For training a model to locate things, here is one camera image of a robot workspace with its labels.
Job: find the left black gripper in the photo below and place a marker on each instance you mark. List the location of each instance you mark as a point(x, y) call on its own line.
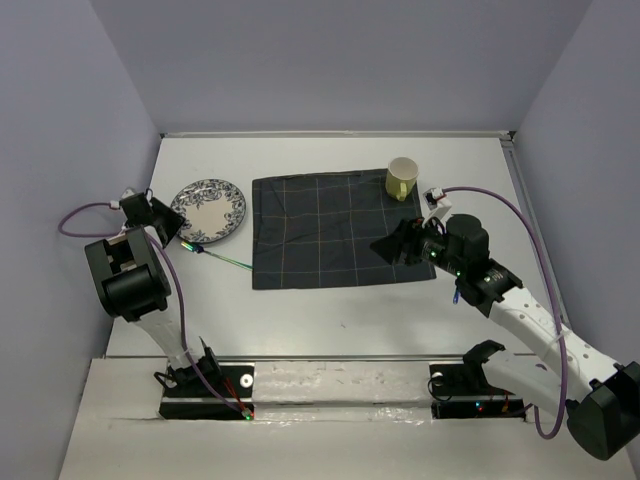
point(174, 220)

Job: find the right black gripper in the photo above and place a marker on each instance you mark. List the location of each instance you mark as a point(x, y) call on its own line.
point(404, 239)

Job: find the blue white patterned plate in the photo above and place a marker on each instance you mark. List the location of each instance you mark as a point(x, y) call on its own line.
point(212, 208)

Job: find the pale yellow cup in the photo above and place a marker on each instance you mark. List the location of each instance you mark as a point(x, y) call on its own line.
point(401, 177)

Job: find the dark grey checked cloth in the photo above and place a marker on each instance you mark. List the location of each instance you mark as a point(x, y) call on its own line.
point(314, 231)

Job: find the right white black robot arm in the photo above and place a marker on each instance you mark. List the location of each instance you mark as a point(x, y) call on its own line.
point(598, 395)

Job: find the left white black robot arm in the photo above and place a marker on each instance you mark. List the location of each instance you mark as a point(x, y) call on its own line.
point(135, 281)

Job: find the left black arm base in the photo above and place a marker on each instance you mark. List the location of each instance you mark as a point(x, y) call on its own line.
point(222, 391)

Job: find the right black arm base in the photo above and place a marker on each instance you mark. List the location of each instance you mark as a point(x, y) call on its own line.
point(461, 391)

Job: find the iridescent green fork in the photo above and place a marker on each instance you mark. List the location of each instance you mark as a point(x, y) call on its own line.
point(199, 249)

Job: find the white foam strip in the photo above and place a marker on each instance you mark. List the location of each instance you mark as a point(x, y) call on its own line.
point(341, 383)

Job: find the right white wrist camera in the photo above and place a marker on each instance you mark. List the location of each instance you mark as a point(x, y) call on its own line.
point(437, 203)

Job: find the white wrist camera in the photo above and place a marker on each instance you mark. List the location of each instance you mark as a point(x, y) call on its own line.
point(437, 203)
point(124, 201)

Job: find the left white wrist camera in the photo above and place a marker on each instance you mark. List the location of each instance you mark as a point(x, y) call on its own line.
point(124, 201)

